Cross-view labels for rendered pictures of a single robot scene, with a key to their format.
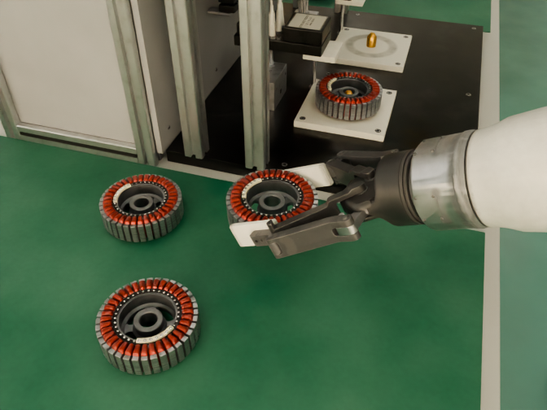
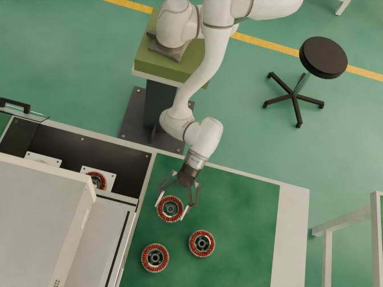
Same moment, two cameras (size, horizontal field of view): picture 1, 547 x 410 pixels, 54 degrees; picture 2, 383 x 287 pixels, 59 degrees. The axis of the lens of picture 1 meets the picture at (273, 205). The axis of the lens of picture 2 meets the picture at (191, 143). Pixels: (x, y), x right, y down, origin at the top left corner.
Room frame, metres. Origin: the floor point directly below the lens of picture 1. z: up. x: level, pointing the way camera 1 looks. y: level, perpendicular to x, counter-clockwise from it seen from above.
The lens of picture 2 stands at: (0.68, 0.34, 2.22)
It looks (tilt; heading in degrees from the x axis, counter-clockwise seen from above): 63 degrees down; 245
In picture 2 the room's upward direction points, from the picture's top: 22 degrees clockwise
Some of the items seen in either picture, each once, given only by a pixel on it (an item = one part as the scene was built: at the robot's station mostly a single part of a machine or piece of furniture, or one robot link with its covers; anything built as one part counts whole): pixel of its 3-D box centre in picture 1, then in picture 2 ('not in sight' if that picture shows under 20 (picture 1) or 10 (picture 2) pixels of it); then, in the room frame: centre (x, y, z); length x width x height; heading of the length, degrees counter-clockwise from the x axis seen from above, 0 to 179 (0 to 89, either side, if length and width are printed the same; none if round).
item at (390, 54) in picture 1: (370, 48); (37, 171); (1.04, -0.20, 0.78); 0.15 x 0.15 x 0.01; 73
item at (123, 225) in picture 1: (142, 206); (155, 258); (0.56, 0.18, 0.77); 0.11 x 0.11 x 0.04
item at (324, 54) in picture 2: not in sight; (309, 80); (-0.69, -1.07, 0.28); 0.54 x 0.49 x 0.56; 73
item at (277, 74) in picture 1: (267, 84); not in sight; (0.86, 0.01, 0.80); 0.07 x 0.05 x 0.06; 163
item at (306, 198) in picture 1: (272, 205); (170, 209); (0.50, 0.00, 0.83); 0.11 x 0.11 x 0.04
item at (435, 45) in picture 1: (351, 82); (65, 183); (0.93, -0.15, 0.76); 0.64 x 0.47 x 0.02; 163
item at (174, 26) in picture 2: not in sight; (175, 20); (0.43, -0.87, 1.00); 0.18 x 0.16 x 0.22; 5
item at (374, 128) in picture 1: (347, 107); (93, 186); (0.81, -0.13, 0.78); 0.15 x 0.15 x 0.01; 73
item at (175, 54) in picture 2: not in sight; (167, 39); (0.46, -0.88, 0.86); 0.22 x 0.18 x 0.06; 153
